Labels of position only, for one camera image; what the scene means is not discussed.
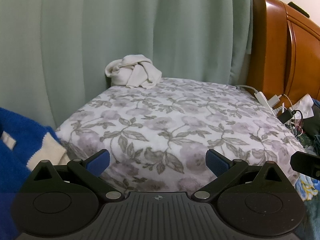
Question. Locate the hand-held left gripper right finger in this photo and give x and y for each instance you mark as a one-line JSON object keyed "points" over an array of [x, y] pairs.
{"points": [[215, 163]]}

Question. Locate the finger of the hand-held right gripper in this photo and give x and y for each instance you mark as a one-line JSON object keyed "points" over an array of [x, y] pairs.
{"points": [[306, 162]]}

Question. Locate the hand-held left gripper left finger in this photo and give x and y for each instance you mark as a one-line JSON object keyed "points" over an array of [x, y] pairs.
{"points": [[98, 161]]}

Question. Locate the white ribbed sweater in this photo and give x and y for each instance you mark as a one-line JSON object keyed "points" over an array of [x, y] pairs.
{"points": [[125, 75]]}

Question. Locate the black power adapter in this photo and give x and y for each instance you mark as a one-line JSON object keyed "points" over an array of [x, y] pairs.
{"points": [[287, 116]]}

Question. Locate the white charger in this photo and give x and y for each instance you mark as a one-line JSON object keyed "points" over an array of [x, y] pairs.
{"points": [[275, 101]]}

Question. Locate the white power strip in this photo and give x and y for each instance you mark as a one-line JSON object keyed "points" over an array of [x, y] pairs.
{"points": [[262, 101]]}

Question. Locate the blue and cream sweater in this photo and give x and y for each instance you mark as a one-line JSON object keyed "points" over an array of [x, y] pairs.
{"points": [[15, 160]]}

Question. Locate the wooden headboard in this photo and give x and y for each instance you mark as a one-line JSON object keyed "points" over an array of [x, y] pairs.
{"points": [[275, 55]]}

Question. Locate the green curtain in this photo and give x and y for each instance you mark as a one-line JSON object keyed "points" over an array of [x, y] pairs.
{"points": [[100, 30]]}

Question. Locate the black remote control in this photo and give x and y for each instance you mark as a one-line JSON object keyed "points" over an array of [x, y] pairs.
{"points": [[298, 8]]}

